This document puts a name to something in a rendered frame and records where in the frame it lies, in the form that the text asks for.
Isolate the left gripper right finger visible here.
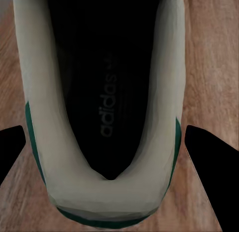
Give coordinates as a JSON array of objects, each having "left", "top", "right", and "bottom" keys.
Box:
[{"left": 184, "top": 125, "right": 239, "bottom": 232}]

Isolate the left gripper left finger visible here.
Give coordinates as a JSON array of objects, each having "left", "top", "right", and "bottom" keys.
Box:
[{"left": 0, "top": 125, "right": 26, "bottom": 185}]

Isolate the gym shoe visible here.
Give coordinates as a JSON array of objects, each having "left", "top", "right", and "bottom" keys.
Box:
[{"left": 13, "top": 0, "right": 186, "bottom": 230}]

